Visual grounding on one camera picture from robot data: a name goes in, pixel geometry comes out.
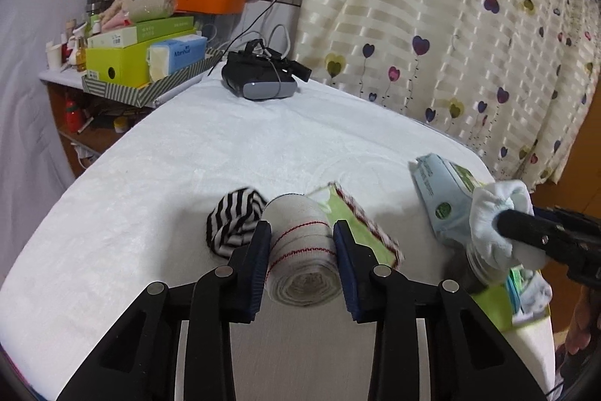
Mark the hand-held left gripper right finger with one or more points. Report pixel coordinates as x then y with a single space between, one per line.
347 276

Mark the lime green box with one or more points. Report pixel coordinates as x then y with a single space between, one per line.
122 62

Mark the flat green and white box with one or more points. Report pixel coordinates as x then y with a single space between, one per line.
159 27

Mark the brown wooden furniture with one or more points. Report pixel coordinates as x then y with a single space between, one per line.
582 166

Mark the blue tissue pack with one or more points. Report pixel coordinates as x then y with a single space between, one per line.
183 53

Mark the grey striped tray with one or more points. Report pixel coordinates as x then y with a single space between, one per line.
141 95

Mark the dark glass jar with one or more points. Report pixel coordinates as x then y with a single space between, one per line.
483 276

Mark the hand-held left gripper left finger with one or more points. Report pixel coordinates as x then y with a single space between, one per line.
256 276

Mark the wet wipes pack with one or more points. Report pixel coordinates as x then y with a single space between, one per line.
446 194

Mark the white cup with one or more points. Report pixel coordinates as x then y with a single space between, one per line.
54 55

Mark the white bandage roll with red lines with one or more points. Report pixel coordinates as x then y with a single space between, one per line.
300 241

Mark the wooden side cabinet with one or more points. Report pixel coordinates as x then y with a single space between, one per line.
65 147

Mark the green cloth with red edge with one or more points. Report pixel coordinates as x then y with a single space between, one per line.
361 236

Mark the cream curtain with heart print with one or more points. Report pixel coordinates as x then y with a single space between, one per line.
422 6

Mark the black and white striped sock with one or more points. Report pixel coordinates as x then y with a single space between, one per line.
232 218

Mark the person's right hand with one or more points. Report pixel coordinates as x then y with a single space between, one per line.
578 326

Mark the grey and black headset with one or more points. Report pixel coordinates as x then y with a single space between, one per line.
258 88

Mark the beige cloth roll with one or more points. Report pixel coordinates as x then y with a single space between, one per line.
150 6

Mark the small amber bottle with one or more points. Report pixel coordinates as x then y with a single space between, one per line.
82 58

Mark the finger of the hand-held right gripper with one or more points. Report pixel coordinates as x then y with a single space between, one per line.
521 227
573 217

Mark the white and light blue sock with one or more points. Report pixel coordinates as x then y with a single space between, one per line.
488 222

